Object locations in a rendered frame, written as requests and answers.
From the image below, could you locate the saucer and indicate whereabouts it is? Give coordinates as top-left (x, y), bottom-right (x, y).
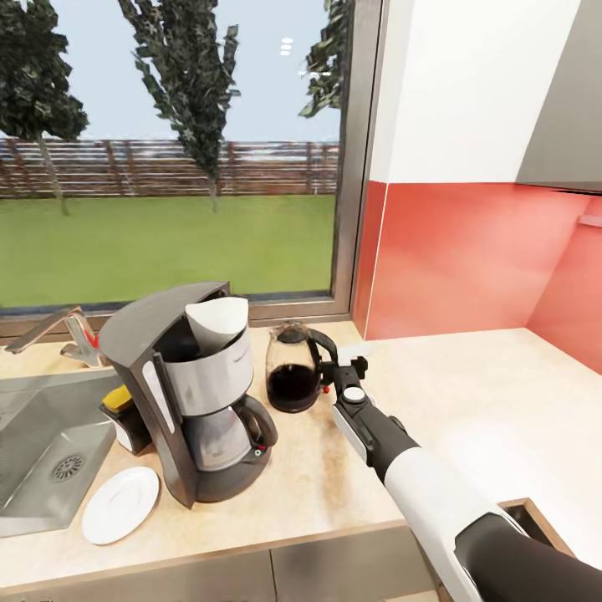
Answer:
top-left (82, 467), bottom-right (160, 544)

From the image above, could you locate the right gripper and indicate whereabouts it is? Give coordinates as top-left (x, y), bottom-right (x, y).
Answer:
top-left (317, 355), bottom-right (366, 385)

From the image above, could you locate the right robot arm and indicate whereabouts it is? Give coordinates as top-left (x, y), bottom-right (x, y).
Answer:
top-left (317, 345), bottom-right (602, 602)

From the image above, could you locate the paper coffee filter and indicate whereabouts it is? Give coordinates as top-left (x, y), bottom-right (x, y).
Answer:
top-left (186, 297), bottom-right (247, 359)

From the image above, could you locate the bottle of coffee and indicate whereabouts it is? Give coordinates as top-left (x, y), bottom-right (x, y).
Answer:
top-left (99, 385), bottom-right (153, 456)

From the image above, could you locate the electric kettle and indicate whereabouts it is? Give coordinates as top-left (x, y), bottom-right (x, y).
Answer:
top-left (265, 320), bottom-right (339, 414)

